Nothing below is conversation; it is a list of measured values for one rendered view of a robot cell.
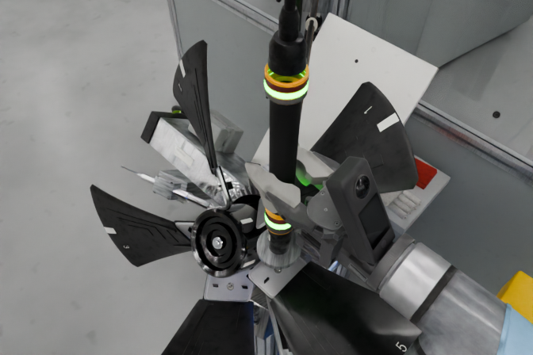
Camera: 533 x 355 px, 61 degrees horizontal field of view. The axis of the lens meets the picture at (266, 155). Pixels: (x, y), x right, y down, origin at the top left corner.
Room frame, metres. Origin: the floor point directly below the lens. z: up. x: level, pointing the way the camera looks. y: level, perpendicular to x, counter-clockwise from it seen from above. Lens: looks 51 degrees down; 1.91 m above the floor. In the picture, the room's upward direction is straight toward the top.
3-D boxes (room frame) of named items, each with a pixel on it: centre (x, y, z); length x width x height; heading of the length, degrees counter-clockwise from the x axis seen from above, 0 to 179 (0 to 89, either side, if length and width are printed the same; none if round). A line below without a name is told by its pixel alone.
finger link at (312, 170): (0.36, -0.04, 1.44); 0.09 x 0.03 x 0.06; 36
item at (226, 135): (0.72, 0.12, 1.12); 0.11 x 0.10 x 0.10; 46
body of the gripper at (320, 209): (0.27, -0.10, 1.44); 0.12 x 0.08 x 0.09; 46
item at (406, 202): (0.71, -0.35, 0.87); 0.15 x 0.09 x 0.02; 42
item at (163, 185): (0.59, 0.22, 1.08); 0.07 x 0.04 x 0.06; 56
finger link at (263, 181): (0.32, 0.00, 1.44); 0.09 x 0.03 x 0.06; 56
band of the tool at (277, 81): (0.34, -0.02, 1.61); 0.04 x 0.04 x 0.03
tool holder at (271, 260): (0.35, -0.02, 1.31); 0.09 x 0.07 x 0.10; 171
